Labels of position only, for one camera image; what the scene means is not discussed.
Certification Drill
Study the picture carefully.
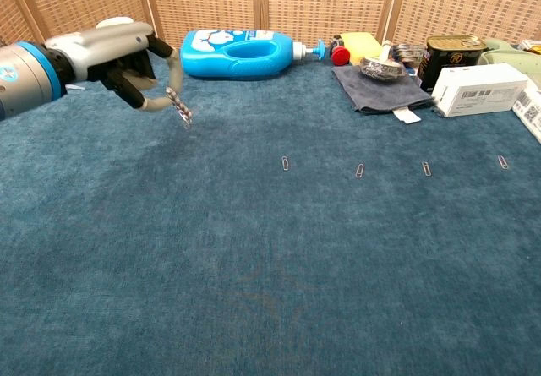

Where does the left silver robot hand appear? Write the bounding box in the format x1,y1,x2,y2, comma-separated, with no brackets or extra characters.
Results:
44,20,184,114

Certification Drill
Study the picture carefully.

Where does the silver magnet rod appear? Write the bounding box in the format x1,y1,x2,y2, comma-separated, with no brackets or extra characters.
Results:
166,87,194,128

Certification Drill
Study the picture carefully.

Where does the white paper cup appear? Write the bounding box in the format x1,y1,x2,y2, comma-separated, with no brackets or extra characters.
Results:
96,16,135,30

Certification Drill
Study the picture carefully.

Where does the blue detergent pump bottle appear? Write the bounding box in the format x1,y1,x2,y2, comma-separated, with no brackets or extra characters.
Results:
179,29,327,82

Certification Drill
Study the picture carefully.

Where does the wicker folding screen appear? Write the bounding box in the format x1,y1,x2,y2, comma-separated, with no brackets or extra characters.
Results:
0,0,541,56

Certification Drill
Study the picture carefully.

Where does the yellow sponge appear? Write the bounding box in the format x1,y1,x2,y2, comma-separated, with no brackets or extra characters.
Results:
340,32,384,67

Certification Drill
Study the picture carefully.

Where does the grey cloth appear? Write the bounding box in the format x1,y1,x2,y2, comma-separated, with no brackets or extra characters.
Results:
331,63,434,124

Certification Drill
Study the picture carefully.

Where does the blue carpet table cover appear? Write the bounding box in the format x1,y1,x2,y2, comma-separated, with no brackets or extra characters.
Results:
0,48,541,376

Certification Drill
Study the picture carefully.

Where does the binder clip pack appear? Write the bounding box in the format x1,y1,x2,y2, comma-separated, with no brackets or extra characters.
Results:
391,42,430,71

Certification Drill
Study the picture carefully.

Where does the black gold meat can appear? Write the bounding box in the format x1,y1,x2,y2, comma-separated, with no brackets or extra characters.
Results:
419,35,488,94

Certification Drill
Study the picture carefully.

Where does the white cardboard box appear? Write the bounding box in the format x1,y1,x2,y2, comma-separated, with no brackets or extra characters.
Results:
430,63,529,118

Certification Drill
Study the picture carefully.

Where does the green dustpan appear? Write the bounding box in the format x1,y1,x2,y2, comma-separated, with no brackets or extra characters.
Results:
477,37,541,79

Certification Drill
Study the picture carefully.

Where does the pastel tissue pack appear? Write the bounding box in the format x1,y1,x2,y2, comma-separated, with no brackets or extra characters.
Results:
511,80,541,144

